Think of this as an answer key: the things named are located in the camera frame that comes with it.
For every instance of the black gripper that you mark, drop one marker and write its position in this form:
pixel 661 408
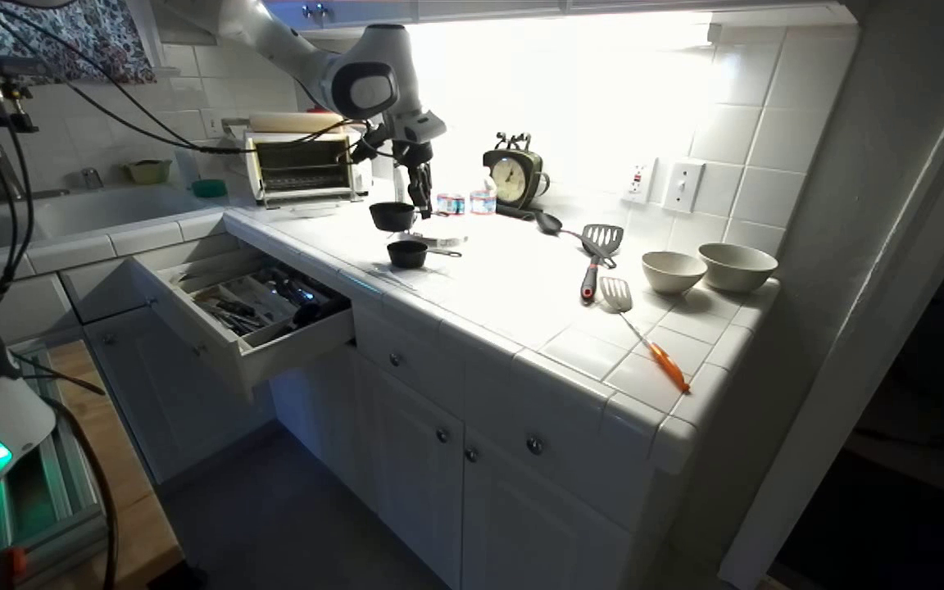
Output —
pixel 413 158

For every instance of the small black pot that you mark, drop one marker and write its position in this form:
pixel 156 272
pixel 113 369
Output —
pixel 407 255
pixel 391 218

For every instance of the pink white carton box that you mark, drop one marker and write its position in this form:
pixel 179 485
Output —
pixel 450 203

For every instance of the clear plastic water bottle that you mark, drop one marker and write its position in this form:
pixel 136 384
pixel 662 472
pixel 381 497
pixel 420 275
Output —
pixel 482 201

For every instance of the black table clock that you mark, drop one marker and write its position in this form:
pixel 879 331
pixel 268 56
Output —
pixel 516 180

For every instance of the white toaster oven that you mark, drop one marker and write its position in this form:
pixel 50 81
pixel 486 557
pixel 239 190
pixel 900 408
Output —
pixel 296 164

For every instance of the black ladle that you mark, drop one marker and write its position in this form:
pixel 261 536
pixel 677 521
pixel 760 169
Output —
pixel 548 223

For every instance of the round metal cabinet knob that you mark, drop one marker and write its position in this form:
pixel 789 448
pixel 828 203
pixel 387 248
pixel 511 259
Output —
pixel 472 451
pixel 442 435
pixel 534 442
pixel 394 359

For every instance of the drawer cutlery tray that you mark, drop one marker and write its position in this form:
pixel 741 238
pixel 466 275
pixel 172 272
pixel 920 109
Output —
pixel 253 307

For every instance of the small teal dish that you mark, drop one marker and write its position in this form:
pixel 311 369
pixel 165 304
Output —
pixel 212 188

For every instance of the under-cabinet strip light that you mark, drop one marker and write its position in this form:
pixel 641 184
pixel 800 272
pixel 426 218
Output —
pixel 558 35

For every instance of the white open drawer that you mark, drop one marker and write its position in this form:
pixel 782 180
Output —
pixel 275 355

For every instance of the small green bowl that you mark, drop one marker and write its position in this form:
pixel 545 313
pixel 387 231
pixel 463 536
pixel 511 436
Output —
pixel 148 171

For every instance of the blue upper cabinets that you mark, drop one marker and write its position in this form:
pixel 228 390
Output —
pixel 623 5

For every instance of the white sink counter cabinet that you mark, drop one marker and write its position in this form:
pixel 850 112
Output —
pixel 165 404

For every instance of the white lower cabinets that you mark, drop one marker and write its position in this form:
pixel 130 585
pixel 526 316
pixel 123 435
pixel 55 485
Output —
pixel 516 512

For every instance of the blue floral curtain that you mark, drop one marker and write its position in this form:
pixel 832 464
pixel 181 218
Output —
pixel 79 37

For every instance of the robot mounting stand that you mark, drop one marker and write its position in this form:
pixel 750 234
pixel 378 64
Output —
pixel 48 494

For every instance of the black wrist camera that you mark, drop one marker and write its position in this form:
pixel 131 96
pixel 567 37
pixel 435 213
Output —
pixel 371 143

